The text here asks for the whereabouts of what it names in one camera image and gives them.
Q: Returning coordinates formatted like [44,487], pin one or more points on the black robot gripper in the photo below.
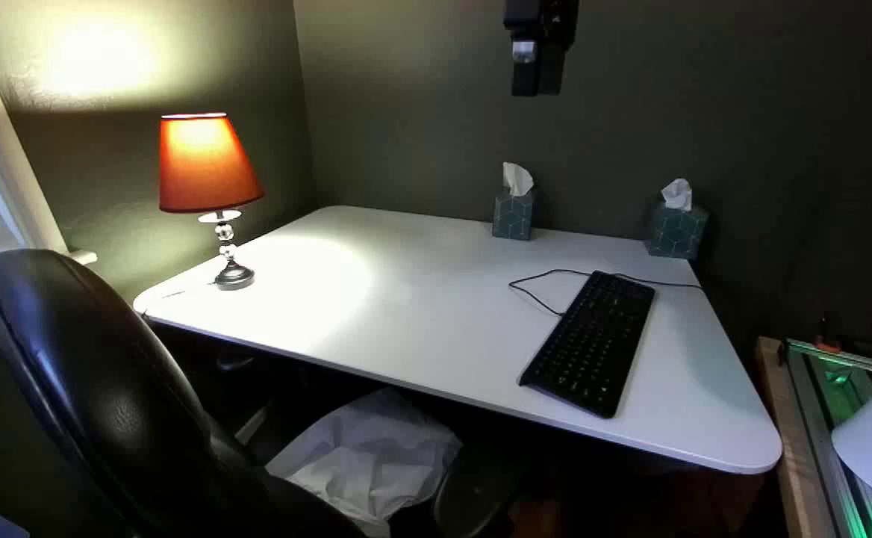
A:
[546,18]

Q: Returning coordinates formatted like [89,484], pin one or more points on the black computer keyboard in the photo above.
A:
[595,339]

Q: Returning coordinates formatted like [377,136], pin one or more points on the teal tissue box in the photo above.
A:
[677,232]
[514,209]

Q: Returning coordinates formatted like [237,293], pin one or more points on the orange shade table lamp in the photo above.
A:
[205,164]

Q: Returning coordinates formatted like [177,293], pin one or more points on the white plastic bag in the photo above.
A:
[367,459]

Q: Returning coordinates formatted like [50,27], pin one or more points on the dark round waste bin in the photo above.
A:
[470,498]

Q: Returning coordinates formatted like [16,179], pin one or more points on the wooden plank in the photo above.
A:
[789,450]

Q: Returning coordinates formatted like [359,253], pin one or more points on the black leather office chair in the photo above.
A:
[98,390]

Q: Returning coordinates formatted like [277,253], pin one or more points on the metal rail with green light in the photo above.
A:
[825,429]

